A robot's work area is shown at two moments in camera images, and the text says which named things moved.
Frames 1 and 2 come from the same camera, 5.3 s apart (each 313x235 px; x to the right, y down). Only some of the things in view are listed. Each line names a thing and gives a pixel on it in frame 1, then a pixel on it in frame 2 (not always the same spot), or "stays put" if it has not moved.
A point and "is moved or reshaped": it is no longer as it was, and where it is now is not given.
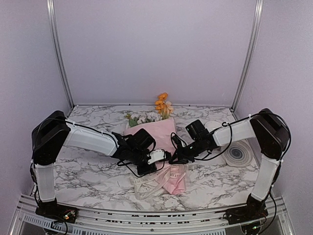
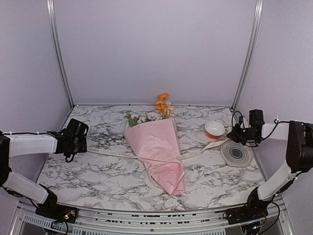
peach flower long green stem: (169, 109) stays put
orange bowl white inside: (211, 125) stays put
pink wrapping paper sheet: (161, 132) stays put
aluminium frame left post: (58, 53) stays put
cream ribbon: (139, 180) is moved or reshaped
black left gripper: (142, 170) → (83, 147)
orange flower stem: (160, 103) stays put
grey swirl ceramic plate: (239, 153) stays put
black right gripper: (182, 159) → (234, 135)
